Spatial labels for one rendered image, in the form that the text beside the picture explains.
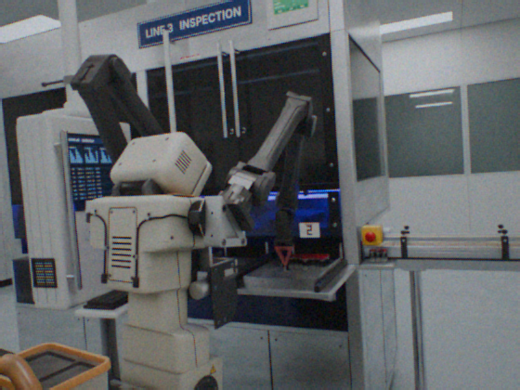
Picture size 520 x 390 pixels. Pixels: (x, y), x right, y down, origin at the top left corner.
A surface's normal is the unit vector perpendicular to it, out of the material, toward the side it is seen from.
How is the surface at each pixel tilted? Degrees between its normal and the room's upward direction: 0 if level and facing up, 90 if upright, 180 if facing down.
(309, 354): 90
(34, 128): 90
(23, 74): 90
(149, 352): 82
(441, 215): 90
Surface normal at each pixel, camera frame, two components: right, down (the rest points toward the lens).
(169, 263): 0.83, -0.03
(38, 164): -0.33, 0.07
